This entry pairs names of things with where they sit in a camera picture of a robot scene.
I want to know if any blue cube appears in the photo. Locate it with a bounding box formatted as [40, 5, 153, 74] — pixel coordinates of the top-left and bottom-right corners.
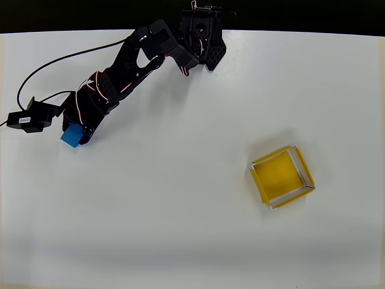
[60, 122, 87, 149]

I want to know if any yellow square tray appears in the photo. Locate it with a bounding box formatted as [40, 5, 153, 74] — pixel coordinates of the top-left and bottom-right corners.
[248, 144, 316, 210]

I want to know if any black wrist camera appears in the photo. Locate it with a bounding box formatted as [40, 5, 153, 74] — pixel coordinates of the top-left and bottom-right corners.
[6, 96, 66, 134]

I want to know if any black camera cable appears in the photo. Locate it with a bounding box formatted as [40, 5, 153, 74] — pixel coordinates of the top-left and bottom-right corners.
[0, 37, 133, 127]

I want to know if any black power cable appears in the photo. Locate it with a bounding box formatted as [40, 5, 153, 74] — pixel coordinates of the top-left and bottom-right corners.
[210, 3, 238, 17]

